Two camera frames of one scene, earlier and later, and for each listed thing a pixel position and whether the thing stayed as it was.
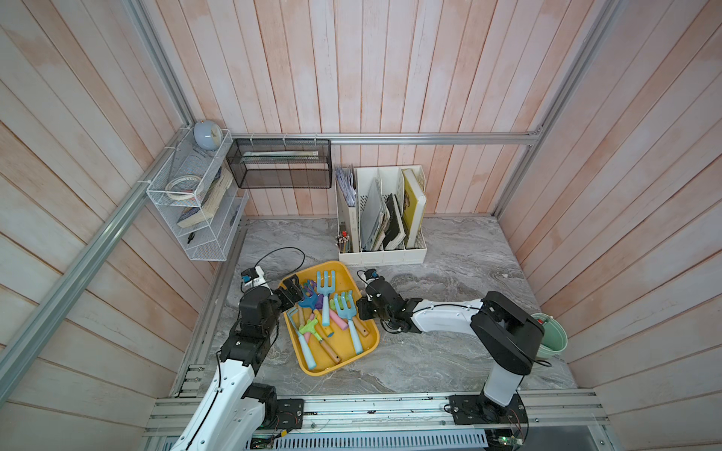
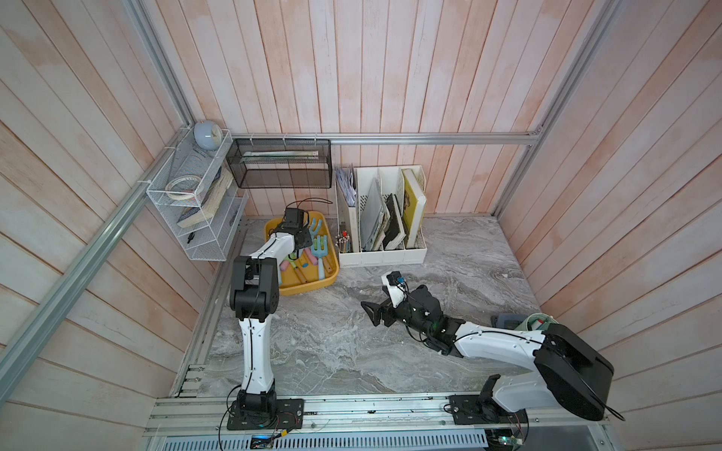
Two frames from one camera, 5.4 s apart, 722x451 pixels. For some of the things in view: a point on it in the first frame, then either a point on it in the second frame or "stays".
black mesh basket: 281,163 stays
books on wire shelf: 199,215 stays
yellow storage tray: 325,326 -> 309,267
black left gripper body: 284,301 -> 306,238
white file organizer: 382,209 stays
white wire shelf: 197,193 stays
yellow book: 414,204 stays
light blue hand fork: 325,290 -> 320,249
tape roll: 184,187 stays
